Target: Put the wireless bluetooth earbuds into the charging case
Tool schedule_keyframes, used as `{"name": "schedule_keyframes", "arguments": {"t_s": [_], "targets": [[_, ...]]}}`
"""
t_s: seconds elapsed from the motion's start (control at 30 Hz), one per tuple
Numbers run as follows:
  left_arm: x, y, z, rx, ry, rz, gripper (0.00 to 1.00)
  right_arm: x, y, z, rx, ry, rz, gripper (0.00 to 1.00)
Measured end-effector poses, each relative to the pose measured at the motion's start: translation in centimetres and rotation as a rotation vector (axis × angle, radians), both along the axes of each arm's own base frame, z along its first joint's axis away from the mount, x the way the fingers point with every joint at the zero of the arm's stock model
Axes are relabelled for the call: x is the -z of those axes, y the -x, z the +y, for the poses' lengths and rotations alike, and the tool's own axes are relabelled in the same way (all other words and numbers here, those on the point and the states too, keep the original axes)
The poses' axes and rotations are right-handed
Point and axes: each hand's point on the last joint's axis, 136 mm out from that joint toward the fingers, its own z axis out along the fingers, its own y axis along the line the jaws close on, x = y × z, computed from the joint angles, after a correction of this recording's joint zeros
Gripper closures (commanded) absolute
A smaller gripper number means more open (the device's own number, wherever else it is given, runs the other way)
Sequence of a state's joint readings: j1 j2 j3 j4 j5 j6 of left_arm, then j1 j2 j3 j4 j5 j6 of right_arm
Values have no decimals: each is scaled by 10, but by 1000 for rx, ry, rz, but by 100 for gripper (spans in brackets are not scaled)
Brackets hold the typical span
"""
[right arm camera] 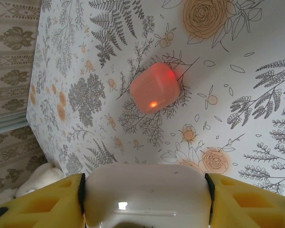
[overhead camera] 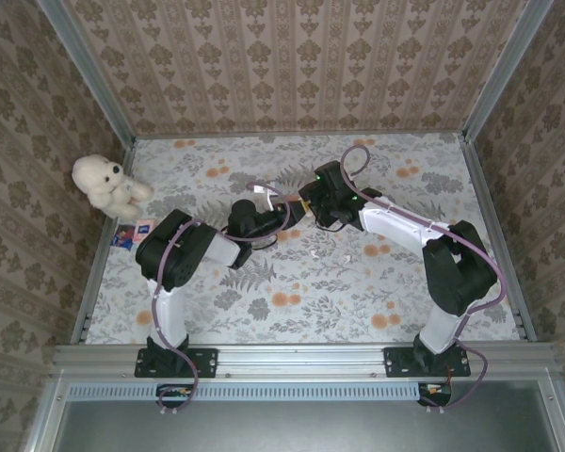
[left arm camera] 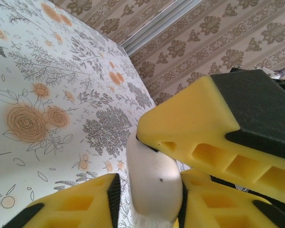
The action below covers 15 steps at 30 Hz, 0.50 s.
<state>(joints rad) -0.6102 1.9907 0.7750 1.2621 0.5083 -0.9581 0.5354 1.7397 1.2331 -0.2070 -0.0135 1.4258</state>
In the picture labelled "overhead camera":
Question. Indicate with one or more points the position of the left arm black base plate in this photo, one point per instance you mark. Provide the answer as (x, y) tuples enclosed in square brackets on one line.
[(207, 362)]

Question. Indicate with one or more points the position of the aluminium table side rail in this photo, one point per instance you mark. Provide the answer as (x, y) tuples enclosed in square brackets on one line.
[(130, 153), (481, 188)]

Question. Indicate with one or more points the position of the pink tissue pack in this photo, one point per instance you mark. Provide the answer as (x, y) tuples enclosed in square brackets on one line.
[(144, 230)]

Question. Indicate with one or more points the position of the aluminium frame post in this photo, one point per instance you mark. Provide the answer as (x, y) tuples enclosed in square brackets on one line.
[(504, 70), (85, 75)]

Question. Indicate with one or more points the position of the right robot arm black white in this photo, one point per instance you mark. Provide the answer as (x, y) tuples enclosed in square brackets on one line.
[(395, 221)]

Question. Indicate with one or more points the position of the grey metal panel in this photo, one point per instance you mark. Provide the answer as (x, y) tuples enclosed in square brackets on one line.
[(301, 428)]

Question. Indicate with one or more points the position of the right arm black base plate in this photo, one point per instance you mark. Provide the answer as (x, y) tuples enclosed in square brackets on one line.
[(395, 362)]

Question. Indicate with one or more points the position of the aluminium table end rail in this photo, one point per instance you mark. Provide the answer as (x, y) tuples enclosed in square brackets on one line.
[(301, 135)]

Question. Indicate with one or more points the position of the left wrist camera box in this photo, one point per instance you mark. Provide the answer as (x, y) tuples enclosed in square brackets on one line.
[(268, 195)]

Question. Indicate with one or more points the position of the blue printed card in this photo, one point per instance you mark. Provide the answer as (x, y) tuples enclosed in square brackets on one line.
[(121, 237)]

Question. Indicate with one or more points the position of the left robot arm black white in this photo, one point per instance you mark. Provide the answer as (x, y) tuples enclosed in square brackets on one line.
[(169, 320)]

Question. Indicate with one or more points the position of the white teddy bear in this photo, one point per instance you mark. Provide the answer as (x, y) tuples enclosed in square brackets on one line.
[(108, 186)]

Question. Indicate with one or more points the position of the aluminium mounting rail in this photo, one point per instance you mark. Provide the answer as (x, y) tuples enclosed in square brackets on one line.
[(301, 360)]

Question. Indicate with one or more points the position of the small circuit board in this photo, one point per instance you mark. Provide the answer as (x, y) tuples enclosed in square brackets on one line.
[(435, 391), (174, 392)]

